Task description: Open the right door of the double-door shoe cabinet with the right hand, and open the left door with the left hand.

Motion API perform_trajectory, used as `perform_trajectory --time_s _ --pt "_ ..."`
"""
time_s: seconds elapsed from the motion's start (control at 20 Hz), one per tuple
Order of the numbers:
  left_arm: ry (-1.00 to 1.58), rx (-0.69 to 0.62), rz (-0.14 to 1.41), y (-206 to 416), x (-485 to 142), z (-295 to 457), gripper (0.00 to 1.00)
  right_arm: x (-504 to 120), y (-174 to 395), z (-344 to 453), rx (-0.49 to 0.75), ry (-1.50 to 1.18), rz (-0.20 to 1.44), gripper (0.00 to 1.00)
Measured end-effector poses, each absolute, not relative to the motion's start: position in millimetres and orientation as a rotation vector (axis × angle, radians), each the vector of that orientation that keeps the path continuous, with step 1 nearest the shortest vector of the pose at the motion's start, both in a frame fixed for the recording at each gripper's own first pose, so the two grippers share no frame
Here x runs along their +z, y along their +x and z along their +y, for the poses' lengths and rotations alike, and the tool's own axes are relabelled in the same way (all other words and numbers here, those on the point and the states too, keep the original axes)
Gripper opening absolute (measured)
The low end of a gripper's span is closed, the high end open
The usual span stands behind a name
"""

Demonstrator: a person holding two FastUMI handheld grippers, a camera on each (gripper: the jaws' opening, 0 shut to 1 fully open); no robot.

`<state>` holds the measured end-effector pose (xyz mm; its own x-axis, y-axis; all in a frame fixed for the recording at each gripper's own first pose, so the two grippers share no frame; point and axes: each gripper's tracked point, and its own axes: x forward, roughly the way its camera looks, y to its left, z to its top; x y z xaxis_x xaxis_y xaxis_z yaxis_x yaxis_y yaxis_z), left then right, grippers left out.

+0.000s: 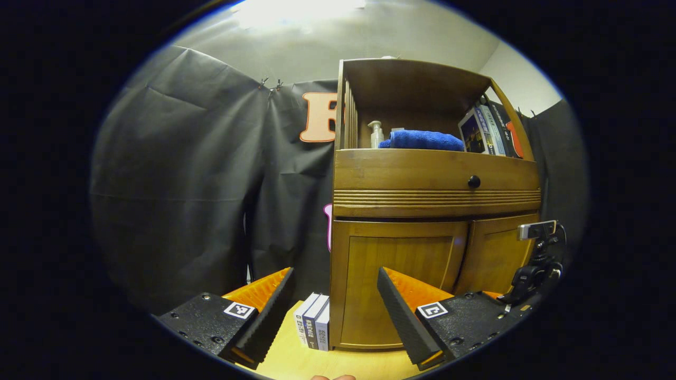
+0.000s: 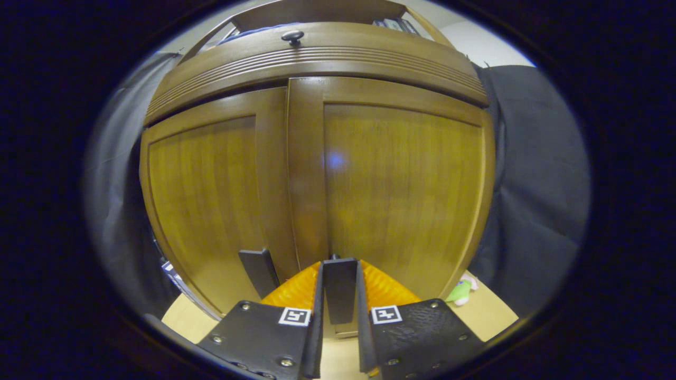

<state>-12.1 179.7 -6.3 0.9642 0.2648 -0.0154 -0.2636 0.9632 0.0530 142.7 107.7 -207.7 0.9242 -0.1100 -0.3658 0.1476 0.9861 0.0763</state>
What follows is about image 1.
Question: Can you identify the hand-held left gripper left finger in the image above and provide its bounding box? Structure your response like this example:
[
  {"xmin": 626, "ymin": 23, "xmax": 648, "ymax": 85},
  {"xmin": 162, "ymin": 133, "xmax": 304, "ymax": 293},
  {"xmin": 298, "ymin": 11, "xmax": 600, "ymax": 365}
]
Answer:
[{"xmin": 157, "ymin": 267, "xmax": 296, "ymax": 371}]

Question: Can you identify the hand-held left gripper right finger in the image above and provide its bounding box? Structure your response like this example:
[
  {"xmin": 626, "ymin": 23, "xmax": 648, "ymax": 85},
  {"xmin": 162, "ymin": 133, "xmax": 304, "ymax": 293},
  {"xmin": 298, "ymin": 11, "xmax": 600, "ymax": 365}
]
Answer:
[{"xmin": 377, "ymin": 267, "xmax": 530, "ymax": 371}]

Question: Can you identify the wooden shoe cabinet door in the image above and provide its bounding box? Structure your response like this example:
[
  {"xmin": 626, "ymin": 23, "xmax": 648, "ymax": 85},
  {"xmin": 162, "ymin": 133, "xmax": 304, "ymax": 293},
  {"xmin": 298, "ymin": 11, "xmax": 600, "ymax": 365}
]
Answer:
[
  {"xmin": 454, "ymin": 212, "xmax": 540, "ymax": 297},
  {"xmin": 330, "ymin": 219, "xmax": 470, "ymax": 350}
]

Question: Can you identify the wooden double-door shoe cabinet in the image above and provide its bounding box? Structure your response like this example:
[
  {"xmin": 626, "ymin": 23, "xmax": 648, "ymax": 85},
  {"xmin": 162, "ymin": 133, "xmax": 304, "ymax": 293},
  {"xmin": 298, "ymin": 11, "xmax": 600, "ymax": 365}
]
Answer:
[{"xmin": 328, "ymin": 57, "xmax": 543, "ymax": 352}]

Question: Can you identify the dark blue book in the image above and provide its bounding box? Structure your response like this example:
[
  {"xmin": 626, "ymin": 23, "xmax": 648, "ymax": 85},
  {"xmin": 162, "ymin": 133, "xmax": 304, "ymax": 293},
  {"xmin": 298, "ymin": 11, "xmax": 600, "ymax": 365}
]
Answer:
[{"xmin": 304, "ymin": 294, "xmax": 330, "ymax": 351}]

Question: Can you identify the pale lavender book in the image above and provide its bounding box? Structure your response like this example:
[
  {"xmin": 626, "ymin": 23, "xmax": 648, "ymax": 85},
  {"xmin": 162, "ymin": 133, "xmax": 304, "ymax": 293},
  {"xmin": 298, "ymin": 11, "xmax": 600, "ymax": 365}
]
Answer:
[{"xmin": 316, "ymin": 300, "xmax": 331, "ymax": 352}]

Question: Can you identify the pale grey book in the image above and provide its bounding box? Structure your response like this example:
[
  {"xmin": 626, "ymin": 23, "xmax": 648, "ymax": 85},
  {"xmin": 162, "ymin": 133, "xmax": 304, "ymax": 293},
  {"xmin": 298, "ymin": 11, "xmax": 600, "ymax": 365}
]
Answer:
[{"xmin": 477, "ymin": 104, "xmax": 508, "ymax": 156}]

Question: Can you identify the wooden ribbed drawer front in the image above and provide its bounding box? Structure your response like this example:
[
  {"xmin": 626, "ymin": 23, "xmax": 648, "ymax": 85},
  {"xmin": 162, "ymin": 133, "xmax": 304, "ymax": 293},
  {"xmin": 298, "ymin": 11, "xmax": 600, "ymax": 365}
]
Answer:
[{"xmin": 333, "ymin": 148, "xmax": 542, "ymax": 219}]

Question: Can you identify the black book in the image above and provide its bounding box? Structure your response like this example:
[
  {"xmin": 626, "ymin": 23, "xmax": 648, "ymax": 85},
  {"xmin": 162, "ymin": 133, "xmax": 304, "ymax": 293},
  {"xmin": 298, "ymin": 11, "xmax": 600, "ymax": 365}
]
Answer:
[{"xmin": 487, "ymin": 100, "xmax": 524, "ymax": 159}]

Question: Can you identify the grey hardcover book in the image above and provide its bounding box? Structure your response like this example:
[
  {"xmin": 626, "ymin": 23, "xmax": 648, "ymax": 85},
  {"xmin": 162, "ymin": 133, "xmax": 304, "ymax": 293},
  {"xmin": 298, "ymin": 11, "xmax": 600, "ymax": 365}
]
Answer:
[{"xmin": 458, "ymin": 107, "xmax": 491, "ymax": 154}]

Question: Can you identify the black backdrop cloth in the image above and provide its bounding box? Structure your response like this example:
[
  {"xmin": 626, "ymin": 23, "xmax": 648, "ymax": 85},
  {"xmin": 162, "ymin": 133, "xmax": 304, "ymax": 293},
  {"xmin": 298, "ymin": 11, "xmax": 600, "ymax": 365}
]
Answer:
[{"xmin": 90, "ymin": 45, "xmax": 590, "ymax": 317}]

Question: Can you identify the folded blue towel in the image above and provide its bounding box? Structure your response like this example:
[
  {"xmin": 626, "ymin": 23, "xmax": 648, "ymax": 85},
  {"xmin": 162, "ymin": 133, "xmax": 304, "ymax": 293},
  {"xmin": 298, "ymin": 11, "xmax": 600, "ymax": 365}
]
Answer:
[{"xmin": 378, "ymin": 129, "xmax": 466, "ymax": 153}]

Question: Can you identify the ceiling light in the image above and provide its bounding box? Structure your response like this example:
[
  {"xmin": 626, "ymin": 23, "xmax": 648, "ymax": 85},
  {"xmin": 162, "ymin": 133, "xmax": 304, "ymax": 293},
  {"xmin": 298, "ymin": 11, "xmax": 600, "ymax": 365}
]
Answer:
[{"xmin": 232, "ymin": 0, "xmax": 366, "ymax": 28}]

